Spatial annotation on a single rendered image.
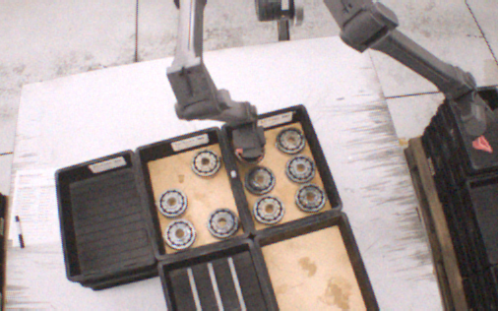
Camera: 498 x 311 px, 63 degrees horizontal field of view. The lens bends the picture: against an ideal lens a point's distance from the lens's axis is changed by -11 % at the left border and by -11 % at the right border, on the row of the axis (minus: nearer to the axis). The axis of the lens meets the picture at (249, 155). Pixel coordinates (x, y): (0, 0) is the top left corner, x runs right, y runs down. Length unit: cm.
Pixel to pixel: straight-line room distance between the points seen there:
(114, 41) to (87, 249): 184
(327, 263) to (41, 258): 105
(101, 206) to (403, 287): 109
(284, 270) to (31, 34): 264
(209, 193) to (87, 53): 184
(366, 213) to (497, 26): 220
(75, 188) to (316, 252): 87
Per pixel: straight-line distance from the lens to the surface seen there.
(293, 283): 143
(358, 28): 91
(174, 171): 157
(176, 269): 146
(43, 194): 186
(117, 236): 154
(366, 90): 190
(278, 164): 155
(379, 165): 174
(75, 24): 336
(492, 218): 222
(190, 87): 91
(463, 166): 211
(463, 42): 325
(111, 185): 161
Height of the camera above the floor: 224
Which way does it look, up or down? 65 degrees down
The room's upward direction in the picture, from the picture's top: 5 degrees counter-clockwise
